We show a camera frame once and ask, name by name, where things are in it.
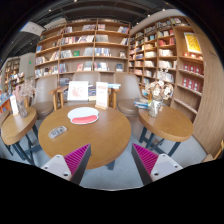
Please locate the right wooden bookshelf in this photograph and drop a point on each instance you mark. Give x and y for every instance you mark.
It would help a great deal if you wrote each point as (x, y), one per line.
(158, 51)

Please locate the small white card sign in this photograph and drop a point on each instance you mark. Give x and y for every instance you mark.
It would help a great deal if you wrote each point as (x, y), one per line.
(14, 105)

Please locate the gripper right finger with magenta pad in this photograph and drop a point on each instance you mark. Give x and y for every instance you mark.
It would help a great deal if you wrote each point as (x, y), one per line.
(152, 167)

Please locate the white framed picture board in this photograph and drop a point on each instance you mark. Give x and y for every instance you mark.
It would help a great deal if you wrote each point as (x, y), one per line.
(78, 90)

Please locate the white red sign stand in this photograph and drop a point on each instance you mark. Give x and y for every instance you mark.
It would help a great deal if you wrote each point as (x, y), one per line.
(102, 95)

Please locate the beige right armchair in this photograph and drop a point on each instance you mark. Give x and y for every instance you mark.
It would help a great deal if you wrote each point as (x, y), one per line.
(129, 91)

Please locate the yellow poster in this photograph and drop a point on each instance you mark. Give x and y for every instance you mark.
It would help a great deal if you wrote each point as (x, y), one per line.
(192, 44)

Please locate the beige middle armchair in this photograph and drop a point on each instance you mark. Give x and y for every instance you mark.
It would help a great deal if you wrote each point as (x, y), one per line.
(92, 78)

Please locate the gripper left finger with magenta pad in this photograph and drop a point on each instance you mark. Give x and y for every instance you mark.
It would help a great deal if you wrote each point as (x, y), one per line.
(70, 167)

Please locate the stack of books on chair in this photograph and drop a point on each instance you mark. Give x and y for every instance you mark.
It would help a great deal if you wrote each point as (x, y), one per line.
(141, 103)

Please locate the large wooden bookshelf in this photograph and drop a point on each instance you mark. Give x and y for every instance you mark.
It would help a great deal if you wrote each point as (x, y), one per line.
(93, 44)

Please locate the round wooden table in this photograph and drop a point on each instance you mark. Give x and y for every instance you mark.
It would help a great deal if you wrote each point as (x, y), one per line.
(15, 128)
(170, 124)
(108, 136)

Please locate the round wooden left table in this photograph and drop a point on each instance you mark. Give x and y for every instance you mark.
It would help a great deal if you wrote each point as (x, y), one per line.
(15, 128)

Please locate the beige armchair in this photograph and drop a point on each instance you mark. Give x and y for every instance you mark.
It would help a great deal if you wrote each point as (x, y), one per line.
(92, 78)
(43, 100)
(129, 91)

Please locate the round wooden right table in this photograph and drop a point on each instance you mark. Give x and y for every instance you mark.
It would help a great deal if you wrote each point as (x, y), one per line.
(170, 124)

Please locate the glass vase with dried flowers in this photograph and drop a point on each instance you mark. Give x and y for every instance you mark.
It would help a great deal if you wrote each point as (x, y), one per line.
(159, 91)

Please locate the left vase with dried flowers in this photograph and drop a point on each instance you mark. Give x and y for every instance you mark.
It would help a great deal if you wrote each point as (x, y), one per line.
(22, 92)

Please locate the beige left armchair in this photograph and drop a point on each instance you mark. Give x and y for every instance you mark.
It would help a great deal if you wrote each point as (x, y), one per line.
(43, 100)

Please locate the round wooden centre table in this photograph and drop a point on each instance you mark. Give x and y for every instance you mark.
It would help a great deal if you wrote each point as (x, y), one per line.
(108, 136)

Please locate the white mouse pad red rest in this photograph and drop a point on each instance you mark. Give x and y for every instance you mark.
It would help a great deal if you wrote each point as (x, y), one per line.
(83, 115)

